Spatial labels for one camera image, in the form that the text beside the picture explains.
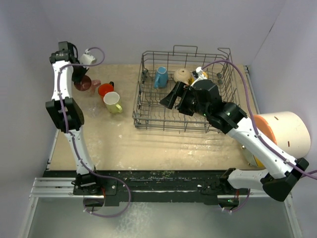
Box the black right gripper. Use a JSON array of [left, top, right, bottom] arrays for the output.
[[160, 81, 210, 118]]

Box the pink ghost pattern mug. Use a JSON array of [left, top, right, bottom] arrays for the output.
[[74, 75, 101, 97]]

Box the blue flower mug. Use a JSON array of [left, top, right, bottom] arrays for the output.
[[154, 66, 168, 89]]

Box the orange mug black handle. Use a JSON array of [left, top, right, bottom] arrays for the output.
[[98, 81, 114, 99]]

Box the clear glass cup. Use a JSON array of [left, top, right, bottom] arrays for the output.
[[88, 104, 102, 118]]

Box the pale yellow faceted mug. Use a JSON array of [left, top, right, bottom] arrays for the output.
[[103, 92, 123, 114]]

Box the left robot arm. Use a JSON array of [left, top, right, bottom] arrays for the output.
[[46, 41, 102, 194]]

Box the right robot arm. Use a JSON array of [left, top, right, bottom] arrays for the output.
[[160, 79, 309, 202]]

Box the beige round teapot mug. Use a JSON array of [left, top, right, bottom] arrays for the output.
[[173, 68, 191, 84]]

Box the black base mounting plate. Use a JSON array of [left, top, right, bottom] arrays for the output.
[[42, 170, 264, 207]]

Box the white cylinder bin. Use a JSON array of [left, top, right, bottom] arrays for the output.
[[261, 111, 311, 159]]

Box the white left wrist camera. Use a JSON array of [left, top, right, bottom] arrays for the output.
[[79, 49, 97, 65]]

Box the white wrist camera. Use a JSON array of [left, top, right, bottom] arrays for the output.
[[79, 49, 97, 65], [192, 66, 208, 82]]

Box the grey wire dish rack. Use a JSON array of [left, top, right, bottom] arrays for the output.
[[132, 45, 240, 133]]

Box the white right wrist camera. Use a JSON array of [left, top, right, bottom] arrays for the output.
[[192, 66, 208, 82]]

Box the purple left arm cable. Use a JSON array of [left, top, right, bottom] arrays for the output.
[[56, 47, 132, 219]]

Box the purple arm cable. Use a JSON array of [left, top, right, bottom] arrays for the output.
[[56, 47, 132, 219], [201, 59, 317, 214]]

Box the aluminium rail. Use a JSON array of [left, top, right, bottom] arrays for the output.
[[29, 177, 82, 198]]

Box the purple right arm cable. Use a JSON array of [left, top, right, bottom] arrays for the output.
[[201, 59, 317, 214]]

